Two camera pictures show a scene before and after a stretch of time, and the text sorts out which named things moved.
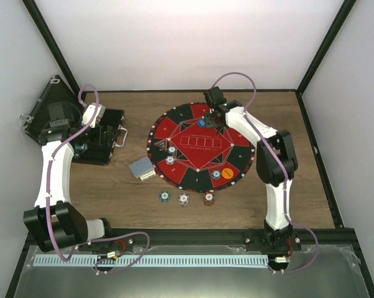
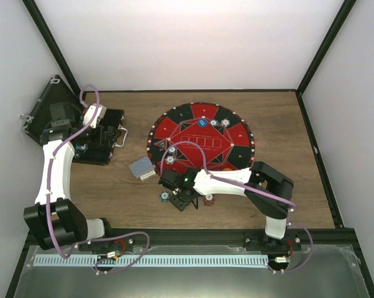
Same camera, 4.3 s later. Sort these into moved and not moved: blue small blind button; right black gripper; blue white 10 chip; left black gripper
Moved: right black gripper
Not moved: left black gripper; blue white 10 chip; blue small blind button
